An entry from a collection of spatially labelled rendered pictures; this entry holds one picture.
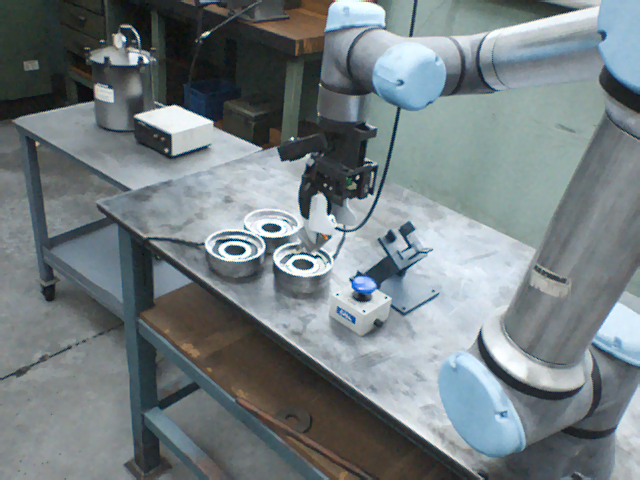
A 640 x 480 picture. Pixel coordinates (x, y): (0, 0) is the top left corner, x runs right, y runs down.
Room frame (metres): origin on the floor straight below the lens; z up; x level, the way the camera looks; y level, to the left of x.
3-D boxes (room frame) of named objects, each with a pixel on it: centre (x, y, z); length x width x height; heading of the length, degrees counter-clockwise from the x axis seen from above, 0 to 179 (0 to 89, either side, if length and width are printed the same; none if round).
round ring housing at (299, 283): (0.93, 0.03, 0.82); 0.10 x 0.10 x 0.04
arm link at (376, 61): (0.78, -0.08, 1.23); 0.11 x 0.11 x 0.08; 34
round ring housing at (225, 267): (0.94, 0.15, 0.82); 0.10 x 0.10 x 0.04
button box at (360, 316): (0.83, -0.08, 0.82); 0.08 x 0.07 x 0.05; 51
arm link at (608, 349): (0.60, -0.33, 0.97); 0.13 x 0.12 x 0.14; 124
